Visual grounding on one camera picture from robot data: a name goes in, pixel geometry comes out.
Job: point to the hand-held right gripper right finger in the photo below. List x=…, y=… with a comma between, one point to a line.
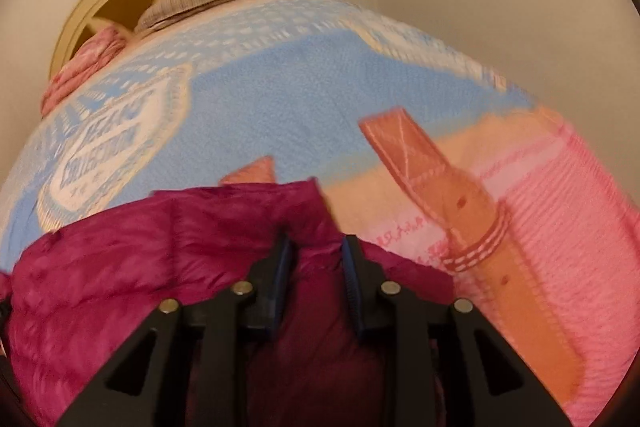
x=351, y=282

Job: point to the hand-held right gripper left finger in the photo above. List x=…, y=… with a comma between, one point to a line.
x=279, y=279

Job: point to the magenta puffer jacket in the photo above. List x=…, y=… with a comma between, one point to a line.
x=125, y=267

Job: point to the pink and blue printed blanket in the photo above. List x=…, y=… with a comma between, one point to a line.
x=350, y=117

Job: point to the pink folded quilt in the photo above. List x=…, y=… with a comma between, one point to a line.
x=82, y=67

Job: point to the striped pillow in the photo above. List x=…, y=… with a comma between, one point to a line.
x=192, y=2

